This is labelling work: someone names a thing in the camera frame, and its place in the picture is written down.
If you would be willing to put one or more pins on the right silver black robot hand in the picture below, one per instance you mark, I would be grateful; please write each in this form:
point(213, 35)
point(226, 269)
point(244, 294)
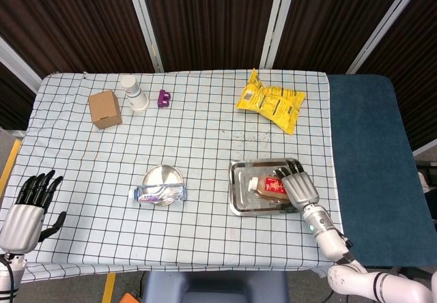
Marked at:
point(300, 190)

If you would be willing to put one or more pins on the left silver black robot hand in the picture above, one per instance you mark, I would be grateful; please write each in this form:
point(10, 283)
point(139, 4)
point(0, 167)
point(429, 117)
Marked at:
point(20, 226)

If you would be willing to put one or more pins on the brown sauce bottle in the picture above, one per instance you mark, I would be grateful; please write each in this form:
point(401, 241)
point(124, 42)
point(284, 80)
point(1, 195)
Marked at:
point(269, 187)

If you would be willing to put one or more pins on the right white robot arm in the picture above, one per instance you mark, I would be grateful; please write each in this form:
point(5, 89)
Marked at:
point(324, 228)

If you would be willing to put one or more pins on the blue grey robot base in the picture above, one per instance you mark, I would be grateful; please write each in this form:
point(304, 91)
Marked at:
point(211, 287)

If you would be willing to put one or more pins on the rectangular steel tray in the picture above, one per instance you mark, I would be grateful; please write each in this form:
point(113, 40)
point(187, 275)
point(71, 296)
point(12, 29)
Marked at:
point(240, 183)

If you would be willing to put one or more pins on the yellow snack bag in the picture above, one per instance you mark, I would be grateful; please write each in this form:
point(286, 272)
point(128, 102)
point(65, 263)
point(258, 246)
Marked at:
point(269, 103)

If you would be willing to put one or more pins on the white checkered tablecloth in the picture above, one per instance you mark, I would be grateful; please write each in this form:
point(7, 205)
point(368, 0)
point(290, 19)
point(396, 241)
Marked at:
point(102, 153)

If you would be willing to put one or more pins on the orange object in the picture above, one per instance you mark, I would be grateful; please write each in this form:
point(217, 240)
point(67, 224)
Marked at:
point(131, 298)

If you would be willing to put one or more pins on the round steel plate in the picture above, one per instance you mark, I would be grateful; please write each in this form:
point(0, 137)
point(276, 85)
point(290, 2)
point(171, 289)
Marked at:
point(162, 175)

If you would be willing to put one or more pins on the brown cardboard box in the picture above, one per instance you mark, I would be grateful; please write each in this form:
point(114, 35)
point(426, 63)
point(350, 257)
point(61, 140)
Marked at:
point(104, 110)

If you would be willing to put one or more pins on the purple plastic block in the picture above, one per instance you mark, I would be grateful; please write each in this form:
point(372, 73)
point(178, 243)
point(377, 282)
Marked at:
point(164, 99)

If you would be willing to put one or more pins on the white paper cup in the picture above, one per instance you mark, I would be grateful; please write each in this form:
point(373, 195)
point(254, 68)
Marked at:
point(136, 96)

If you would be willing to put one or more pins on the brown partition with white frames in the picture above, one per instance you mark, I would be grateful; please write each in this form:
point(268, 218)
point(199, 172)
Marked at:
point(211, 16)

